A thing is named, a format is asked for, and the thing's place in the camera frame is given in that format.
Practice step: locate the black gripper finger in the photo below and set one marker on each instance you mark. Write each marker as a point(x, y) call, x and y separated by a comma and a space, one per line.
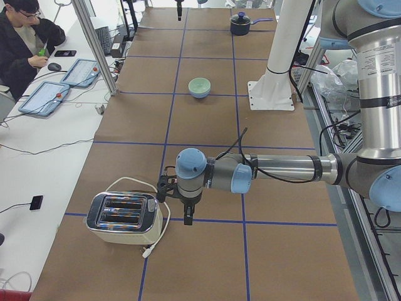
point(179, 9)
point(188, 214)

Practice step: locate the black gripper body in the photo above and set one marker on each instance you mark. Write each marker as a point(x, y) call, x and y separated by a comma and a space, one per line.
point(188, 201)

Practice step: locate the green bowl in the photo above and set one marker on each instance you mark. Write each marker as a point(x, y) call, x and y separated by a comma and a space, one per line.
point(199, 86)

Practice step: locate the blue bowl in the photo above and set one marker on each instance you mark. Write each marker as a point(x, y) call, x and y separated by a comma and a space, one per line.
point(199, 95)

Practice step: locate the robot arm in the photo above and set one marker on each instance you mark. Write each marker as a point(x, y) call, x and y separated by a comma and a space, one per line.
point(372, 29)

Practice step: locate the cream toaster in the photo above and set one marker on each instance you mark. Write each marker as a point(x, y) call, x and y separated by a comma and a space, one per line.
point(129, 218)

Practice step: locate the dark blue saucepan with lid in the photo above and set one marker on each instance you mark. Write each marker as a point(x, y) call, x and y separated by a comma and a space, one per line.
point(240, 23)

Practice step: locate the black keyboard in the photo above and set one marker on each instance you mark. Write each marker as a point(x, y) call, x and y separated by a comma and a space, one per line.
point(103, 35)

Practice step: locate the upper teach pendant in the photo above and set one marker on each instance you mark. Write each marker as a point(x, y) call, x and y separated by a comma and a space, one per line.
point(81, 74)

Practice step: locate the teach pendant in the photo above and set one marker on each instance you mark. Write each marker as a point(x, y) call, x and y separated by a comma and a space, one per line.
point(45, 99)
point(81, 74)

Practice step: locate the black smartphone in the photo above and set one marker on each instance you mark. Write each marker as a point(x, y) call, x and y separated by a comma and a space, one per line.
point(65, 53)

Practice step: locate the grey computer mouse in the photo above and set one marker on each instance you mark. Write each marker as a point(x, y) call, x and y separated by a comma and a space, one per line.
point(54, 67)

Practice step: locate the small black square device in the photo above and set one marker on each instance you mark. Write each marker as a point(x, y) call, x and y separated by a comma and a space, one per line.
point(36, 203)

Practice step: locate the seated person in black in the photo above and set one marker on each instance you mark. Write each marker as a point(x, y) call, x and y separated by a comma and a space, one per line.
point(26, 42)

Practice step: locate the lower teach pendant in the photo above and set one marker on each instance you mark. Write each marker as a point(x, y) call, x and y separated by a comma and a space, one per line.
point(45, 99)

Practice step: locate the clear plastic bag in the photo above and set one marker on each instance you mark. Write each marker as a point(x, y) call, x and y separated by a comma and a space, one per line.
point(338, 83)

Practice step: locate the aluminium camera post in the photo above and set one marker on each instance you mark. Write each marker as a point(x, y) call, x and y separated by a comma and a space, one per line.
point(94, 44)

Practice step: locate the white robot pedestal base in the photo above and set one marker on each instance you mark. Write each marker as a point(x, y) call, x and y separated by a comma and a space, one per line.
point(273, 90)

